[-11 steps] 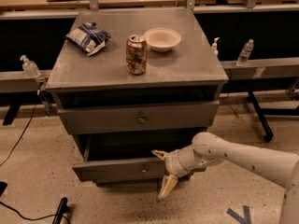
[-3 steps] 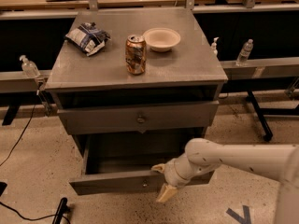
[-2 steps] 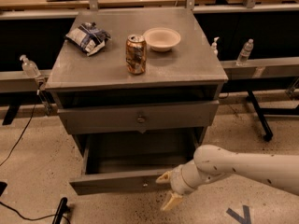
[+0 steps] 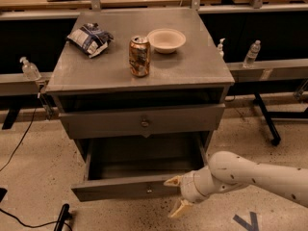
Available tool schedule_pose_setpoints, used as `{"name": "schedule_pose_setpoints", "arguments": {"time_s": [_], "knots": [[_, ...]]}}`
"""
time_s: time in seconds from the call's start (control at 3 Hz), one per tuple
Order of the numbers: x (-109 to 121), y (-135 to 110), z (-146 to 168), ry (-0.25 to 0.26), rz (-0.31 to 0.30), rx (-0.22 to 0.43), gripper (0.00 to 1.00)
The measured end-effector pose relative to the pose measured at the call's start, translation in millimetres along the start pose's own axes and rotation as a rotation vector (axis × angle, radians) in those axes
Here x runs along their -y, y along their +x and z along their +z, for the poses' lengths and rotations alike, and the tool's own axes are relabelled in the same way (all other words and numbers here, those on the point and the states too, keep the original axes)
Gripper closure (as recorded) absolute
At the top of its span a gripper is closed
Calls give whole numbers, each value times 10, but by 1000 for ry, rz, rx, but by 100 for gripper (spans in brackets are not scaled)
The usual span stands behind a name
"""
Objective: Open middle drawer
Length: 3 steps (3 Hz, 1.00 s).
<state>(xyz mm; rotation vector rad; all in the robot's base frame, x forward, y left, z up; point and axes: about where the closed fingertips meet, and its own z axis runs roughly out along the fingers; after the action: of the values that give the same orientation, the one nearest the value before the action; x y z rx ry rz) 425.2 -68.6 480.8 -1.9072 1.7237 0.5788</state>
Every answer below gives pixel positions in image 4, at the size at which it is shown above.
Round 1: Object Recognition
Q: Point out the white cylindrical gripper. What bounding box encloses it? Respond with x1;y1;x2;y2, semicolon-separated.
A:
164;167;246;218

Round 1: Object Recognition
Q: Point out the grey drawer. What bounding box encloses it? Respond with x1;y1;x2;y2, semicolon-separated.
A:
71;134;204;201
60;104;225;139

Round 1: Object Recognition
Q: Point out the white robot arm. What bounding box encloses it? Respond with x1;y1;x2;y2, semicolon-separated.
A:
164;151;308;218

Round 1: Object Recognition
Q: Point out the grey top drawer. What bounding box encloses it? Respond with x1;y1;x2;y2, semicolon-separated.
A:
60;104;225;139

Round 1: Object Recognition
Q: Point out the grey drawer cabinet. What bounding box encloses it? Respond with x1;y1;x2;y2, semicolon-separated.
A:
45;7;236;185

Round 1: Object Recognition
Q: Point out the black table leg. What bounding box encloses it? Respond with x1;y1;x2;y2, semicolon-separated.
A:
254;92;281;146

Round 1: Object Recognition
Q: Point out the black stand foot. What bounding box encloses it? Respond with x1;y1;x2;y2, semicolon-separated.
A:
54;204;71;231

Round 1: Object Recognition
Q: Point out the orange soda can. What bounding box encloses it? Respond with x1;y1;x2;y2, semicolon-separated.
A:
129;36;151;77

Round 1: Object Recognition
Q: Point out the small white pump bottle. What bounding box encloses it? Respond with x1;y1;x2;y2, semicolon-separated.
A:
217;38;225;57

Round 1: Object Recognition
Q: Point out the white paper bowl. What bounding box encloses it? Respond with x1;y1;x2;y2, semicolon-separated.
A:
147;28;186;54

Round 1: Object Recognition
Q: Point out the clear plastic water bottle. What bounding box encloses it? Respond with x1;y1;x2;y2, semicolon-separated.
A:
243;40;261;68

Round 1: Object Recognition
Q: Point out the blue white chip bag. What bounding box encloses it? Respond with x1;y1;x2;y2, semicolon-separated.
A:
66;23;114;58

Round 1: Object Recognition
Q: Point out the clear sanitizer pump bottle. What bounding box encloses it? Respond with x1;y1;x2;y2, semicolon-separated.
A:
19;57;41;81

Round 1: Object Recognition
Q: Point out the black floor cable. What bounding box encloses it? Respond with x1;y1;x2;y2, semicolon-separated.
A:
0;93;74;231

